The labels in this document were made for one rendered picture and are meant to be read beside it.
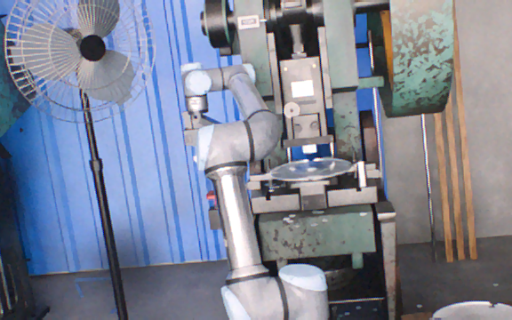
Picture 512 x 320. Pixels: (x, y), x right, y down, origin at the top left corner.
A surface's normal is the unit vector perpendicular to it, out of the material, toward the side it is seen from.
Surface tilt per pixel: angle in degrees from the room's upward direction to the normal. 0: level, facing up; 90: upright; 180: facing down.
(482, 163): 90
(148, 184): 90
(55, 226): 90
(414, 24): 100
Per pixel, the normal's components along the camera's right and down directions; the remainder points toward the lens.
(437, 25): -0.05, 0.43
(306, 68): -0.08, 0.21
